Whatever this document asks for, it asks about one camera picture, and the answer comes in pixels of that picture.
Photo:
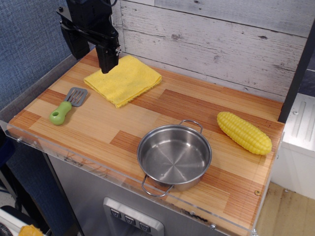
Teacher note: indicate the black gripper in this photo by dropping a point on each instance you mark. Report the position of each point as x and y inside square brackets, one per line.
[84, 21]

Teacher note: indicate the yellow plastic corn cob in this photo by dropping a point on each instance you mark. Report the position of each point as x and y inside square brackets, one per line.
[244, 133]

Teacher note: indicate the yellow folded cloth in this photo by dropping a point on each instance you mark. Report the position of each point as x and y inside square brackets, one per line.
[125, 82]

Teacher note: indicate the stainless steel pot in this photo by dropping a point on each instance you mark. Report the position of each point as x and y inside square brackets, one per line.
[173, 157]

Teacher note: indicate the silver button control panel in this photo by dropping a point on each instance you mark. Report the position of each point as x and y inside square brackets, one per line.
[141, 221]

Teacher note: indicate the yellow black object bottom left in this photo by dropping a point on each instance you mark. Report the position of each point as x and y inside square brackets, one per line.
[30, 230]

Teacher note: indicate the clear acrylic front guard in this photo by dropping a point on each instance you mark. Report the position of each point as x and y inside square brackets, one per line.
[183, 213]

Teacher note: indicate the white side cabinet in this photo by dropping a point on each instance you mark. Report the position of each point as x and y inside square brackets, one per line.
[294, 167]

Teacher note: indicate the green handled grey spatula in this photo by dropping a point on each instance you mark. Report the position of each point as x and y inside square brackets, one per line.
[74, 98]

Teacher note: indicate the black right frame post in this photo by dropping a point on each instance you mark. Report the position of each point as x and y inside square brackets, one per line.
[298, 76]

